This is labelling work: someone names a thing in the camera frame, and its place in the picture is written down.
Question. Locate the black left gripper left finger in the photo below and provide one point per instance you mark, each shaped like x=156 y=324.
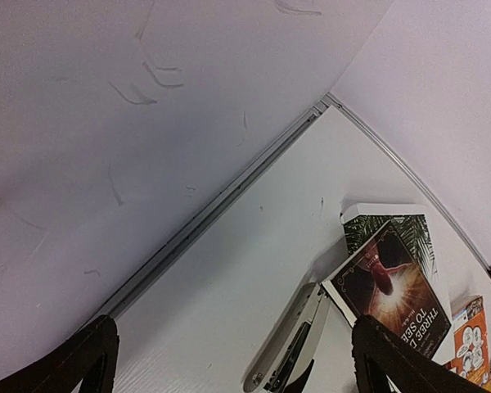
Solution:
x=86 y=361

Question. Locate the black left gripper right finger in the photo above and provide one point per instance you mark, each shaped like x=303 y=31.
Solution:
x=381 y=357

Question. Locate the silver metal stapler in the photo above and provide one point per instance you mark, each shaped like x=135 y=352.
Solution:
x=287 y=360

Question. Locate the black Three Days book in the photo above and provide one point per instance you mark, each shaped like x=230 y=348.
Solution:
x=382 y=279

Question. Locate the orange comic book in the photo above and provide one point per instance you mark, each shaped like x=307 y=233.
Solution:
x=472 y=359

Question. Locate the white palm leaf book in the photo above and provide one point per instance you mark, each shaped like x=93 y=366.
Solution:
x=362 y=220

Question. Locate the aluminium table edge rail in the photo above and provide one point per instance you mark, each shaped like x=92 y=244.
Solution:
x=162 y=259

